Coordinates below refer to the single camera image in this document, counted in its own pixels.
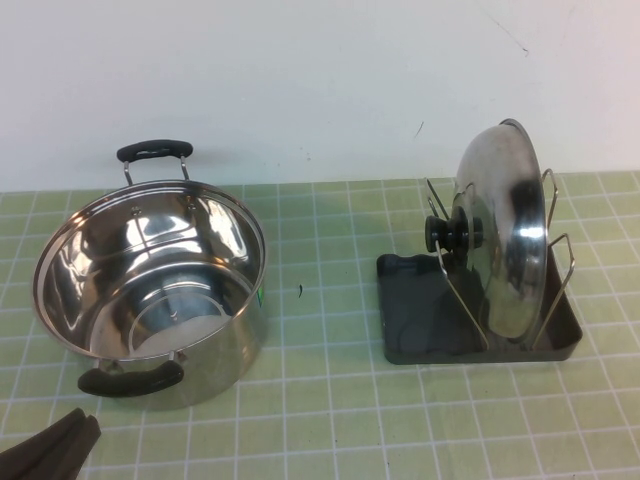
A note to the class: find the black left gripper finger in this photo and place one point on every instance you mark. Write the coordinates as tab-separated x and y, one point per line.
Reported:
55	457
45	432

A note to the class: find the green grid pattern mat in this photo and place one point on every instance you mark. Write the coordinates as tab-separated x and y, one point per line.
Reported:
350	410

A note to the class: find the stainless steel lid black knob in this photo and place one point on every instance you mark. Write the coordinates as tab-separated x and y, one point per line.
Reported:
500	210

